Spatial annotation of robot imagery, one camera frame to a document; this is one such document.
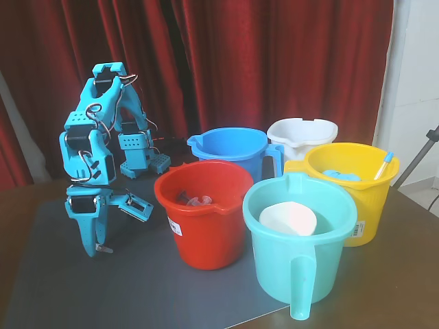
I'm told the blue plastic jug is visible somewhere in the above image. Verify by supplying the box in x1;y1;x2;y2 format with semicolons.
187;127;285;184

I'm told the dark grey mat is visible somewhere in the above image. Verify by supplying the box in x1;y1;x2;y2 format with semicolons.
0;178;330;329

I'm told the yellow plastic bucket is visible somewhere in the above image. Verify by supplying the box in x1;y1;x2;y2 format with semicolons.
283;142;401;247

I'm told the teal plastic jug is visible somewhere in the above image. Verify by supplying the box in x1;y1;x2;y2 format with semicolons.
242;172;359;321

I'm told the thin black cable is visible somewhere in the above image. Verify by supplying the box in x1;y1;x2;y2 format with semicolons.
427;190;439;215

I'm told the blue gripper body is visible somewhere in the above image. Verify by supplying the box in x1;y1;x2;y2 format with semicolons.
64;184;116;220

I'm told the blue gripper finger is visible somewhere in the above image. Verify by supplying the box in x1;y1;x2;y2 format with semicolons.
77;215;101;258
96;202;111;248

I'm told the blue-framed wrist camera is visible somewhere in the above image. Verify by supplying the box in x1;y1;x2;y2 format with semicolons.
117;192;154;223

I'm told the red plastic bucket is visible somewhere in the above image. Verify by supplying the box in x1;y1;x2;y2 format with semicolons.
153;160;254;271

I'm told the white paper bowl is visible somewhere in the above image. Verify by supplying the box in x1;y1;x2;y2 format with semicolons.
259;201;318;237

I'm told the blue-capped pen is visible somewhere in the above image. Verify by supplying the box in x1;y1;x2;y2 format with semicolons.
373;151;395;181

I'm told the white plastic bucket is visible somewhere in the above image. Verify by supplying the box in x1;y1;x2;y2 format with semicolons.
267;117;340;162

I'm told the grey tripod leg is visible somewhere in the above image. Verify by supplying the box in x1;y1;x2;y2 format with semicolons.
394;125;439;189

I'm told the red curtain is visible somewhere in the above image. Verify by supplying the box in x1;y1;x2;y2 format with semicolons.
0;0;395;189

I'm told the clear syringe black plunger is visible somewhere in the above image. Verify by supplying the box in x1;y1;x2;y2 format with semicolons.
175;191;213;206

